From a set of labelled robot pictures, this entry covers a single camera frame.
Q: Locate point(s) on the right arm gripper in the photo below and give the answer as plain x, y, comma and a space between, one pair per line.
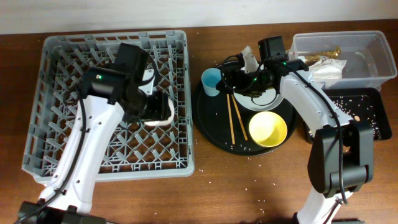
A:
241, 86

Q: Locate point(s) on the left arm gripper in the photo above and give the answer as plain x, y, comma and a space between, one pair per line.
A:
160, 108

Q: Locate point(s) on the grey plate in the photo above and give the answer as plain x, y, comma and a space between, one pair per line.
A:
267, 101

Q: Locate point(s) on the pink plastic cup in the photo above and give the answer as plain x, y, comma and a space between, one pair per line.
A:
159, 112

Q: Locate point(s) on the wooden chopstick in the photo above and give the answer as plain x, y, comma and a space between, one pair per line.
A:
230, 119
239, 118

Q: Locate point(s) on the light blue plastic cup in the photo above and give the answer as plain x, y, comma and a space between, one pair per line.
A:
210, 78

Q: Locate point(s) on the yellow bowl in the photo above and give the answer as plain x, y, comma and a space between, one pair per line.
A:
268, 129

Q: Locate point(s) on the gold foil wrapper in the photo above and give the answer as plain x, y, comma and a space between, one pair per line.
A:
333, 54

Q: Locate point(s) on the white tissue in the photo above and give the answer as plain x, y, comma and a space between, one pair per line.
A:
328, 69

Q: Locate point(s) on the food scraps with rice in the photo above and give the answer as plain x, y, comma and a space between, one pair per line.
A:
366, 108

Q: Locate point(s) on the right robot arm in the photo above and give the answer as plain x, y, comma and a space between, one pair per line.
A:
342, 156

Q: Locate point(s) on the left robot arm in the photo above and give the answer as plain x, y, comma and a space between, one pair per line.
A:
121, 91

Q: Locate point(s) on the grey dishwasher rack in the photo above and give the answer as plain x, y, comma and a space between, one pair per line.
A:
135, 151

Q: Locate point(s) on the round black tray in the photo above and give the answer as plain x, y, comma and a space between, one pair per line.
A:
211, 117

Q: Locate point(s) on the clear plastic bin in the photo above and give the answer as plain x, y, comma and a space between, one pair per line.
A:
368, 56

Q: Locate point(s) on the black rectangular bin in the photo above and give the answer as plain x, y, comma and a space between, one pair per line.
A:
354, 91

